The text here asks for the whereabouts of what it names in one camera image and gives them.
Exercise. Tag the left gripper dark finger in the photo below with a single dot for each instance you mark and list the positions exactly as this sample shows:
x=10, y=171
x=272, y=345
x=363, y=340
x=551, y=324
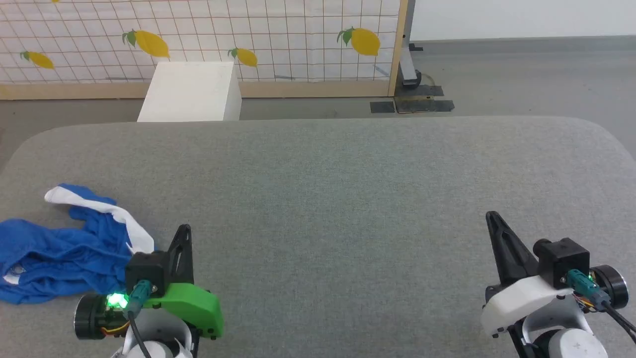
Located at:
x=181, y=258

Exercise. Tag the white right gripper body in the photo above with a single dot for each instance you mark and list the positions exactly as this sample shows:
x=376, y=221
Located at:
x=521, y=298

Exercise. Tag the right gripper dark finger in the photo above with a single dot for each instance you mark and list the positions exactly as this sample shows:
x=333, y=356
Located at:
x=512, y=258

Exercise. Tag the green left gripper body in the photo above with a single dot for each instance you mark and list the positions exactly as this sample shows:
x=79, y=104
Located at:
x=191, y=303

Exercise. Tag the blue shorts with white stripe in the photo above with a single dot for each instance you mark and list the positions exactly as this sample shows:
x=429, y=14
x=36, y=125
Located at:
x=49, y=253

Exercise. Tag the white rectangular box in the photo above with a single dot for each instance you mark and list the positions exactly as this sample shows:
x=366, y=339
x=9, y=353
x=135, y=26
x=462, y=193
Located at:
x=191, y=92

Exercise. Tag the large black floor mat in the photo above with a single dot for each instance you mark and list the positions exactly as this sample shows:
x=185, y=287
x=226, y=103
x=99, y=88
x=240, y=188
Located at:
x=422, y=102

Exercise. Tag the small black floor mat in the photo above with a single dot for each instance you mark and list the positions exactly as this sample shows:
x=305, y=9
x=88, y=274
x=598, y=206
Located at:
x=382, y=107

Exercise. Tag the grey metal stand leg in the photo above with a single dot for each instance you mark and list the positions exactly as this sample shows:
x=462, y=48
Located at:
x=408, y=59

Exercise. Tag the lemon print partition panel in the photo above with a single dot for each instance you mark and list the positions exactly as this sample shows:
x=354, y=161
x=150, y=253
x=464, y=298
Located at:
x=298, y=30

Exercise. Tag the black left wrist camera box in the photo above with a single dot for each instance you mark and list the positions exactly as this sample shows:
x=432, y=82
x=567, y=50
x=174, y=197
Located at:
x=146, y=271

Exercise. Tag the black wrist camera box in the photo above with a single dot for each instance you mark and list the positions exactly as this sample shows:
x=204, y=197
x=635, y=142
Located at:
x=564, y=261
x=146, y=271

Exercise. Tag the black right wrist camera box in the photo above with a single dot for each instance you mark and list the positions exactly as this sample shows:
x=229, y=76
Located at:
x=564, y=261

